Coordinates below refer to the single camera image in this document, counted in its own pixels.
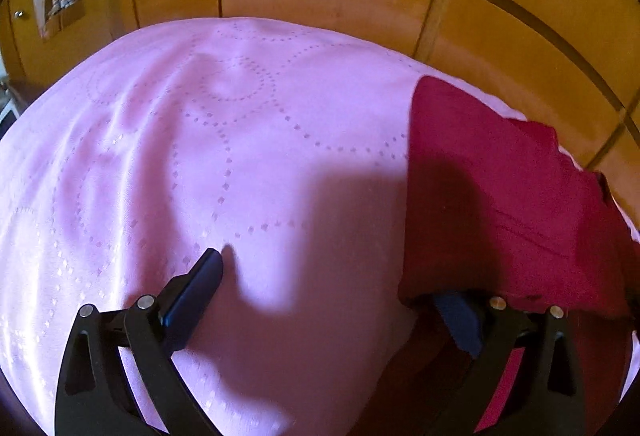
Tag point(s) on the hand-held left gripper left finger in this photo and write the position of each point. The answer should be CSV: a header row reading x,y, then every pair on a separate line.
x,y
194,298

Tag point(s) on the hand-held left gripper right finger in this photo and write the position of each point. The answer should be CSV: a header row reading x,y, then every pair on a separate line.
x,y
461,322

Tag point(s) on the dark red shirt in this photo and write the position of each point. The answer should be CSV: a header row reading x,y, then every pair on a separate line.
x,y
500,196

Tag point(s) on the pink patterned bedspread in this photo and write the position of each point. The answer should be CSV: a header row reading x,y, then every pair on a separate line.
x,y
200,141

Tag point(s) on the wooden door with knob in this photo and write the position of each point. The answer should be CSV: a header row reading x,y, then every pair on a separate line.
x,y
15,36

